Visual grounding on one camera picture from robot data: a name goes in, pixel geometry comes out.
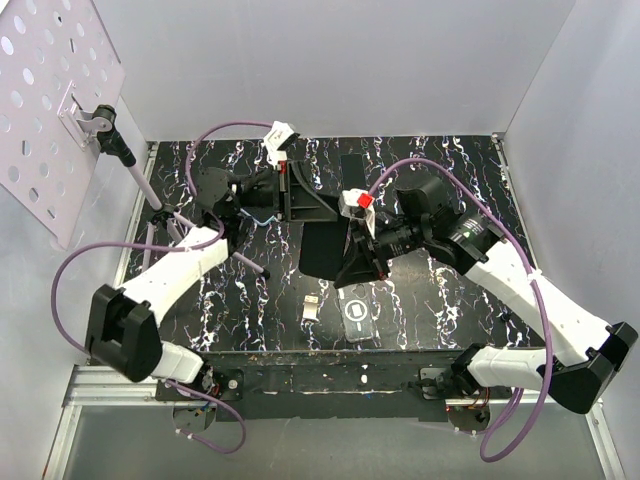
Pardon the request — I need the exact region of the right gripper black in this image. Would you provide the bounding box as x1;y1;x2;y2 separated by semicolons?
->
331;215;429;283

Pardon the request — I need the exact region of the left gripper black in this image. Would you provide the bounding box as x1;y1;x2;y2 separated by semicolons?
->
236;162;342;224

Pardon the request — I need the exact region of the clear phone case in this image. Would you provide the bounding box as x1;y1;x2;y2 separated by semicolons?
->
338;284;375;343

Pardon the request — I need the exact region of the dark phone blue edge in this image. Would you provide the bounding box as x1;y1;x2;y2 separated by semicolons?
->
340;153;368;190

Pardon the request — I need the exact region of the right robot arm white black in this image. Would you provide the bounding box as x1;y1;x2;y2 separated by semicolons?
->
334;177;638;414

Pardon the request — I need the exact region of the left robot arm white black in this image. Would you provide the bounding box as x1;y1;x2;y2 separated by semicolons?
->
85;161;339;400

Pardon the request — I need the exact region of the blue phone on table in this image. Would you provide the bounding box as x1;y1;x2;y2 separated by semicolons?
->
241;210;277;228

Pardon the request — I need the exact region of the small white plastic clip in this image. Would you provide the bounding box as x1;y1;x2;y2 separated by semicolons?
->
302;295;319;322

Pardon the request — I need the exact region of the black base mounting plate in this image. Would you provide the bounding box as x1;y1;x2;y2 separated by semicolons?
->
155;349;501;424

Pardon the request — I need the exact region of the tripod stand lilac black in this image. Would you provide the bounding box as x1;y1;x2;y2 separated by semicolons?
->
94;103;274;281

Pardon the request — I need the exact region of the perforated lilac metal plate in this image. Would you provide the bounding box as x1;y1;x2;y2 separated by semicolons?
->
1;1;125;247

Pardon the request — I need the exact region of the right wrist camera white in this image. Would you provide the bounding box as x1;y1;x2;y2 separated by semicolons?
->
338;188;375;238

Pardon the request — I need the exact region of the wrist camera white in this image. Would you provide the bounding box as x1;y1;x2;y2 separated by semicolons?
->
338;188;375;238
263;121;300;168

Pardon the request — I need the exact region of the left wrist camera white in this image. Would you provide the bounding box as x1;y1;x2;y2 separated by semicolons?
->
263;121;300;168

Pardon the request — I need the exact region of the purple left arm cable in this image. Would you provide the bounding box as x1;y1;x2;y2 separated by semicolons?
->
52;119;274;455

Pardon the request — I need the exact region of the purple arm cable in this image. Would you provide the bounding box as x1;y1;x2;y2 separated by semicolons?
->
367;158;554;462
52;119;274;455

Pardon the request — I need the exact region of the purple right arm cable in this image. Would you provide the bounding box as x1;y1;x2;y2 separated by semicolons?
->
367;158;554;462

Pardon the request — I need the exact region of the aluminium frame rail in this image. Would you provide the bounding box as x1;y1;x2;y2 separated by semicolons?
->
43;366;179;479

